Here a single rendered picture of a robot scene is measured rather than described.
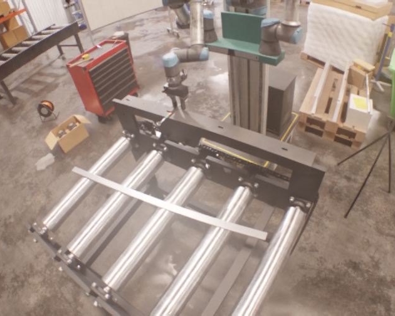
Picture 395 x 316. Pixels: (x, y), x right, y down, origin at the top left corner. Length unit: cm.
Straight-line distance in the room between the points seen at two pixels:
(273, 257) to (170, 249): 122
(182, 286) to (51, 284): 169
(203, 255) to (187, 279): 13
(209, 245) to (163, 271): 103
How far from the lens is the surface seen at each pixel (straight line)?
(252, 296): 109
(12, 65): 592
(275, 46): 165
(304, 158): 114
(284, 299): 205
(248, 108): 229
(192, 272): 113
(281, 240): 118
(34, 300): 267
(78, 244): 140
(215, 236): 118
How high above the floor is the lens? 198
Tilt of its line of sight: 47 degrees down
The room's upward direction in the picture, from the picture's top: 8 degrees counter-clockwise
